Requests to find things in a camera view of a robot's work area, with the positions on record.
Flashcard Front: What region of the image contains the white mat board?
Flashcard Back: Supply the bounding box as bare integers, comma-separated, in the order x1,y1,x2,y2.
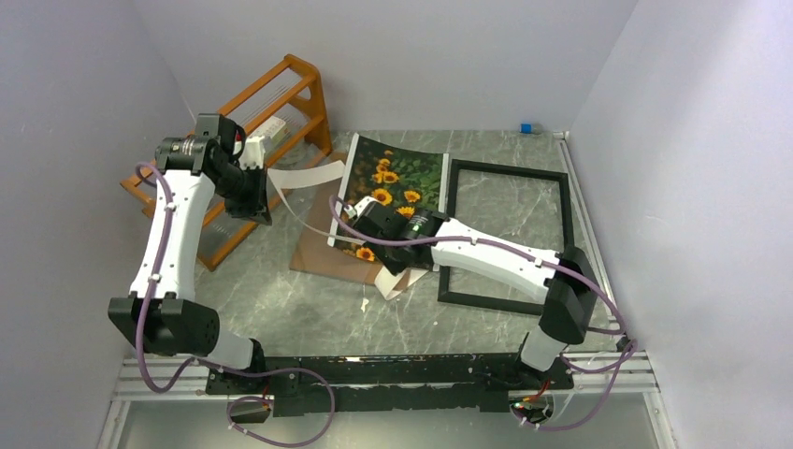
268,152,451,299

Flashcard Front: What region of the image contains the sunflower photo print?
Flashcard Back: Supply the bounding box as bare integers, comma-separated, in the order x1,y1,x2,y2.
333,134,449,264

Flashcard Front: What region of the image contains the black picture frame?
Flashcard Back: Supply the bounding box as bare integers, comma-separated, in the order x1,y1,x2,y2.
437,159,575,316

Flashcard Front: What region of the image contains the brown backing board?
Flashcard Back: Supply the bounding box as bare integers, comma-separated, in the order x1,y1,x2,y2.
289,178,392,286

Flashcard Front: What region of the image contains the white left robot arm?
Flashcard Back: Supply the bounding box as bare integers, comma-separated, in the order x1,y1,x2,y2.
108,113,271,393

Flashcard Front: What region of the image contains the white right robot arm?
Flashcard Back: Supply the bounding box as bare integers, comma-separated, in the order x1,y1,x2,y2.
331,196,599,388

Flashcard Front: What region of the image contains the white red medicine box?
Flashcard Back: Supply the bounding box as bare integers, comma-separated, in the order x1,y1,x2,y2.
246,116,290,152

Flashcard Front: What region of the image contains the blue capped small bottle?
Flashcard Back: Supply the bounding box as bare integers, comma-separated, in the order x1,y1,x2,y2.
519,123,544,135

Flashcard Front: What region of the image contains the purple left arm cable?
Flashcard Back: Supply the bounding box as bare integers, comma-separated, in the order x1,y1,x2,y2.
133,162,337,449

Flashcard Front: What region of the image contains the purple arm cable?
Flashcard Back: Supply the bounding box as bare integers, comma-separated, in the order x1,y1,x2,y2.
133,162,337,449
328,195,640,433

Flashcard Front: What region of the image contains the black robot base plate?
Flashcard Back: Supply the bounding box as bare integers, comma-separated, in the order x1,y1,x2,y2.
205,353,574,417

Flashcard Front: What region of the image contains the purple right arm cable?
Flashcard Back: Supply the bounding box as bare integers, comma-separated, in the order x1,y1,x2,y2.
328,195,640,433

